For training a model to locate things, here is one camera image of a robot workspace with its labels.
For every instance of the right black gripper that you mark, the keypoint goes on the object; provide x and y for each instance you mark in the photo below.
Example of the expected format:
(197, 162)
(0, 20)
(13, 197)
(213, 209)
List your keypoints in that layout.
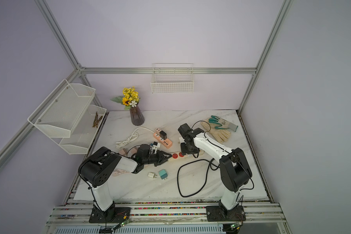
(184, 150)

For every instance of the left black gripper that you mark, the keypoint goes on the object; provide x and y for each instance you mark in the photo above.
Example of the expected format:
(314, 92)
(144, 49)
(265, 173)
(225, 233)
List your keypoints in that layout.
(160, 158)

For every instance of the cream red power strip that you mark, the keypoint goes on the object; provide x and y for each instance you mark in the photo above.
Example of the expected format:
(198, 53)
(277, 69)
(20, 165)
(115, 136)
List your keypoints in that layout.
(179, 155)

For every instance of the teal USB charger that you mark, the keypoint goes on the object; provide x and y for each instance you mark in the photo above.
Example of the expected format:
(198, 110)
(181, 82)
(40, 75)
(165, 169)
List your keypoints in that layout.
(163, 174)

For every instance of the black plug adapter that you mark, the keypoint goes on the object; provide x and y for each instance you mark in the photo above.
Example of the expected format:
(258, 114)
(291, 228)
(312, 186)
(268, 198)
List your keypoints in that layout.
(163, 135)

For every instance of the round pink power socket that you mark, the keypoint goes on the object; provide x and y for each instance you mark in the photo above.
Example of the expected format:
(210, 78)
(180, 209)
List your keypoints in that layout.
(127, 153)

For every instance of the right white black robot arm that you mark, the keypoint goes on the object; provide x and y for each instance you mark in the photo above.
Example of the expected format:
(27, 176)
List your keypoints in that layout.
(235, 173)

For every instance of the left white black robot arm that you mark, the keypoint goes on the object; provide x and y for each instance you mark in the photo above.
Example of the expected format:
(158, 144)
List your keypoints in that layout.
(97, 169)

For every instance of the tiny white plug adapter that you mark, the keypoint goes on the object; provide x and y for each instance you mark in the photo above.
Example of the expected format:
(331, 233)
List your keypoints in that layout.
(152, 175)

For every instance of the orange USB power strip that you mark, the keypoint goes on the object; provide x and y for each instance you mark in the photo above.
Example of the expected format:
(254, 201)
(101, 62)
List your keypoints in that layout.
(166, 143)

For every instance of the beige work glove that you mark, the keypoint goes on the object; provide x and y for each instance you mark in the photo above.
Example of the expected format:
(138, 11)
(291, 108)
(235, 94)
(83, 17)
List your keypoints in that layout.
(216, 129)

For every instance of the green grey work glove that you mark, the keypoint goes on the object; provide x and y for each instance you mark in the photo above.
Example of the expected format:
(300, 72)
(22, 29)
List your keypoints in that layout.
(222, 124)

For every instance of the dark ribbed vase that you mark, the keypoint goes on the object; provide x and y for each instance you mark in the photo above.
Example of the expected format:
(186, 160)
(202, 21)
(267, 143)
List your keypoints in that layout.
(137, 118)

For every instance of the yellow artificial flowers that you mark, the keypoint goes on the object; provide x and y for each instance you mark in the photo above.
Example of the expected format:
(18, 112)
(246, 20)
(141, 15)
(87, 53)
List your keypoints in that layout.
(129, 98)

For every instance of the brown clips on shelf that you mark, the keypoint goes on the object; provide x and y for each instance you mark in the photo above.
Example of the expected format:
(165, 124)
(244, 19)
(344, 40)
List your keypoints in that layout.
(97, 120)

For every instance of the lower white mesh shelf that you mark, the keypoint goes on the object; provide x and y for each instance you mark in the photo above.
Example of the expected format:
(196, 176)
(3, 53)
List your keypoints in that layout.
(84, 134)

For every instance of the white mesh shelf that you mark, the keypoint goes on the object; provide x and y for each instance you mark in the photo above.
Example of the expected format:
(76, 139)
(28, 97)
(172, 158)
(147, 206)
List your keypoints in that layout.
(84, 134)
(59, 115)

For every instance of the upper white mesh shelf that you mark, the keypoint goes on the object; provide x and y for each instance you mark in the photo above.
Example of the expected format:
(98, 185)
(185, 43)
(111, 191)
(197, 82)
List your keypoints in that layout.
(59, 115)

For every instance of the white wire wall basket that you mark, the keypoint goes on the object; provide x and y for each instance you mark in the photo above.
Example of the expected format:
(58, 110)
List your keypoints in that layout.
(172, 78)

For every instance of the aluminium mounting rail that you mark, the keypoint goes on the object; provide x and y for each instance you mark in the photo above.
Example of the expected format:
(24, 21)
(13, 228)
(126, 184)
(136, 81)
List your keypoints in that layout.
(165, 217)

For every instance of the aluminium frame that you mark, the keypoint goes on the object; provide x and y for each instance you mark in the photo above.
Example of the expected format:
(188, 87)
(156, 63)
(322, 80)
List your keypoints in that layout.
(9, 150)

